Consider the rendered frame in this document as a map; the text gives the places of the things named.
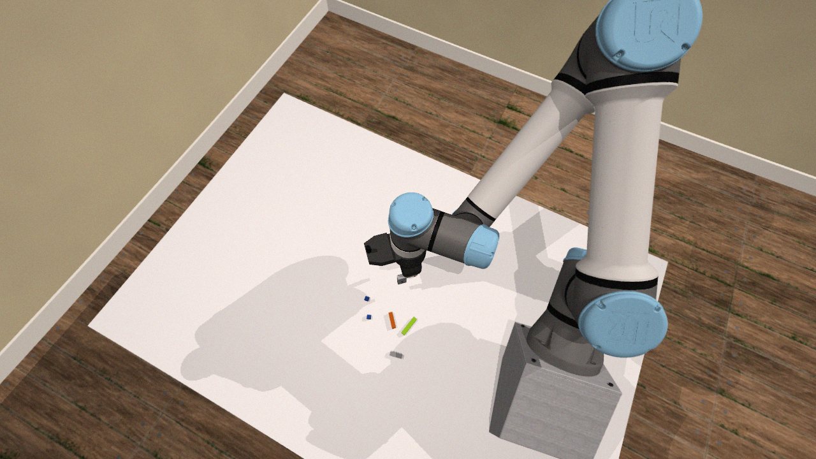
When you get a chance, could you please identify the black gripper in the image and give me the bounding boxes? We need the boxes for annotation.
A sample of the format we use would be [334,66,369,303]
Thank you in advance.
[364,233,426,285]

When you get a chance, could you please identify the lime green rod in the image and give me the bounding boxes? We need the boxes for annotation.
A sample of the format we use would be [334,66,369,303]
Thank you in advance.
[401,317,417,335]

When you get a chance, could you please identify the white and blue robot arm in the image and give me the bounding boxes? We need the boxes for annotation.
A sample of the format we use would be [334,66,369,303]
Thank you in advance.
[388,0,703,377]

